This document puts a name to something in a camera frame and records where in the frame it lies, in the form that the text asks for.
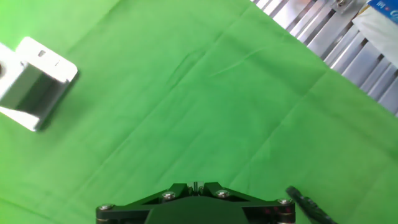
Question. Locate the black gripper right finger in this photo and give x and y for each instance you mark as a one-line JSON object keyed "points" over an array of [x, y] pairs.
{"points": [[264, 211]]}

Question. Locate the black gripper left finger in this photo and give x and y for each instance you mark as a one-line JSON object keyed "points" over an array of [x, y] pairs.
{"points": [[130, 211]]}

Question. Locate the black pen rack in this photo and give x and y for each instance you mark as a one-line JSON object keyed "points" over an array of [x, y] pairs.
{"points": [[308, 203]]}

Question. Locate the green cloth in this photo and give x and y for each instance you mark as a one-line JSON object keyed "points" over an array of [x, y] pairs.
{"points": [[186, 109]]}

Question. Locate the silver digital scale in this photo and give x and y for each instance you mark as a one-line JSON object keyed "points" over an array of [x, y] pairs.
{"points": [[59, 67]]}

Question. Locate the white red-button box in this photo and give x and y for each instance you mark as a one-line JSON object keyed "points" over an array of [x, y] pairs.
{"points": [[12, 84]]}

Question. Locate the blue tissue pack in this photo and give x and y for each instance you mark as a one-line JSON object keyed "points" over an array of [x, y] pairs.
{"points": [[379, 31]]}

